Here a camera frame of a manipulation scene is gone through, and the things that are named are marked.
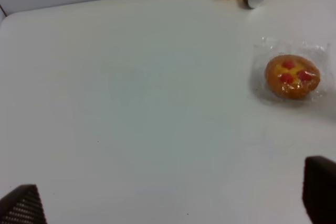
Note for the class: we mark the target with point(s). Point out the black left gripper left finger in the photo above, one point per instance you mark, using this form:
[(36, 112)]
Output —
[(23, 205)]

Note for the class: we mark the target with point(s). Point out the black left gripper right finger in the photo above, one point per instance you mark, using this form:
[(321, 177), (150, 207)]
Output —
[(318, 193)]

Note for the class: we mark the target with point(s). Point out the wrapped fruit tart pastry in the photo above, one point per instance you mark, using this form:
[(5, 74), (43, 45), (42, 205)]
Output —
[(291, 73)]

